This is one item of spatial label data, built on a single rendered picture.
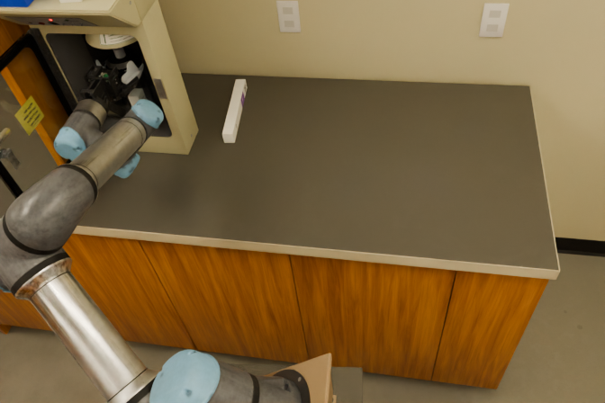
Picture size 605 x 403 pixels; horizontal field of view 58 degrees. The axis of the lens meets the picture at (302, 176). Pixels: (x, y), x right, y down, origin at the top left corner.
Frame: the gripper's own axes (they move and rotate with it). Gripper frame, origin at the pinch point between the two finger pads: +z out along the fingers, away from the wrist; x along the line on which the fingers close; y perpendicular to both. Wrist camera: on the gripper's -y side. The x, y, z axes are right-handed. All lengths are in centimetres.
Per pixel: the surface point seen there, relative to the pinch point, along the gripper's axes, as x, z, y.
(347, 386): -70, -71, -28
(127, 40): -5.7, -2.7, 11.2
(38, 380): 61, -51, -122
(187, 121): -14.0, -0.7, -19.3
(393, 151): -76, 0, -28
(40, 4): 3.7, -15.9, 29.3
